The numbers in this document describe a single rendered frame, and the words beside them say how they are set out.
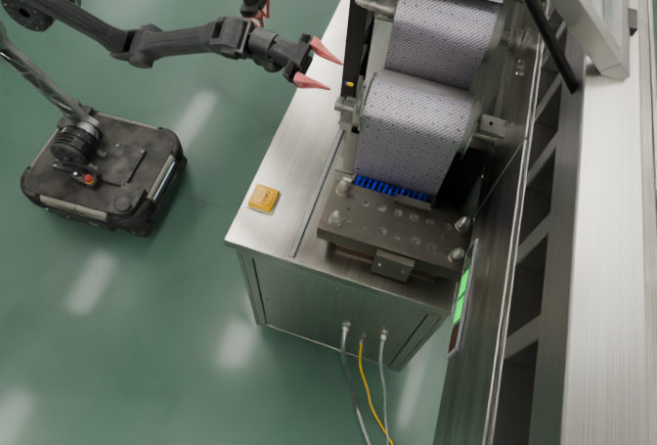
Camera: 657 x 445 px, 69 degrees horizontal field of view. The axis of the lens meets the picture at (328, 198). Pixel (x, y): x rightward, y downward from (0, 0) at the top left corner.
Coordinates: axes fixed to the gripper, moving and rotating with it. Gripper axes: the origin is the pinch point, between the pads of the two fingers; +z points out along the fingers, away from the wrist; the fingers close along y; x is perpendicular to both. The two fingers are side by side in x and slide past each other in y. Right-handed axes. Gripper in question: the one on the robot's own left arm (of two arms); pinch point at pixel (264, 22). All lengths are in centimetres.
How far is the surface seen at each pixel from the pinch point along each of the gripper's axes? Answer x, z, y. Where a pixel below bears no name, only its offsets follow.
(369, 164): -48, 7, -50
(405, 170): -57, 8, -50
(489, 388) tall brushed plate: -85, -22, -104
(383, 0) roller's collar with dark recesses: -50, -19, -17
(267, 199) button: -17, 12, -60
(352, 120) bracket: -43, -2, -42
